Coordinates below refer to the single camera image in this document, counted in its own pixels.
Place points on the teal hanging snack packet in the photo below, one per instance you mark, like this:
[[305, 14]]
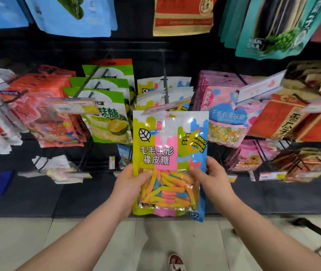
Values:
[[279, 28], [229, 22]]

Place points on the yellow white price tag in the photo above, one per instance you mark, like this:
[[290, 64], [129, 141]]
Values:
[[74, 106]]

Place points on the row of pink candy packets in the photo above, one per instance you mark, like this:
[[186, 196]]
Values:
[[228, 121]]

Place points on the yellow shelf price label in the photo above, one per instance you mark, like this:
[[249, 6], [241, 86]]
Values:
[[272, 175]]

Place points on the person's left forearm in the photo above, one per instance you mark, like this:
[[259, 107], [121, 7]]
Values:
[[81, 239]]

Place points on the pink translucent price tag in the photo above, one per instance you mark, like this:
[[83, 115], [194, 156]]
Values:
[[166, 105]]

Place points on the green durian candy packet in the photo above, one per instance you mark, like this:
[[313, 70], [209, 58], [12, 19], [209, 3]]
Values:
[[108, 121], [115, 71], [106, 83]]

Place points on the person's right forearm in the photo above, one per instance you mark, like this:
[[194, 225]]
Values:
[[264, 239]]

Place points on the pastel white candy packet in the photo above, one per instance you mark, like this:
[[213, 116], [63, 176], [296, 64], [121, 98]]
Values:
[[58, 169]]

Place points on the row of red snack packets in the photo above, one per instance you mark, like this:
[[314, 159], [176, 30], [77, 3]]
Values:
[[47, 121]]

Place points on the person's right thumb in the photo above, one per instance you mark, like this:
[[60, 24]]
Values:
[[197, 174]]

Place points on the person's right hand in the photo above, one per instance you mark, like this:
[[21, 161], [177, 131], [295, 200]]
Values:
[[215, 186]]

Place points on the person's left thumb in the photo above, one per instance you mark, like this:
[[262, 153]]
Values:
[[144, 174]]

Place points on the large white price tag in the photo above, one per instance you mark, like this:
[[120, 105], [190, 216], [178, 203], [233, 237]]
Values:
[[259, 87]]

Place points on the colourful gummy worm packet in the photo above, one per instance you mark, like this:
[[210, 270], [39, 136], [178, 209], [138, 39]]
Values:
[[152, 101], [168, 149], [149, 83]]

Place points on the black metal frame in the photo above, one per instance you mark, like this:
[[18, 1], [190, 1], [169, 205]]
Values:
[[315, 230]]

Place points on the row of red brown packets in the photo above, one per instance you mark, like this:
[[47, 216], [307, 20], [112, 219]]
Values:
[[284, 118]]

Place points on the orange yellow hanging packet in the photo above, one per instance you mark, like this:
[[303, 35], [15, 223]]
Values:
[[183, 16]]

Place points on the brown small snack packets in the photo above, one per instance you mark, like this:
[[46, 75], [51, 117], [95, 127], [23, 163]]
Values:
[[301, 165]]

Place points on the black metal peg hook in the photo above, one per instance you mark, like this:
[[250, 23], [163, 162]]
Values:
[[165, 76]]

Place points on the person's left hand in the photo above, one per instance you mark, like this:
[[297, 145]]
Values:
[[125, 189]]

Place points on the small blue packet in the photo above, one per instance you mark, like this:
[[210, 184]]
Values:
[[125, 155]]

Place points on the person's shoe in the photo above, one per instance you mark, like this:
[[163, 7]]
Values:
[[176, 263]]

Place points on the blue hanging snack packet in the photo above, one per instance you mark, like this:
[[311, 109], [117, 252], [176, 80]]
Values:
[[70, 16], [2, 11]]

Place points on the pink small candy packets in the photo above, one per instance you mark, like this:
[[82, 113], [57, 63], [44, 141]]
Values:
[[250, 156]]

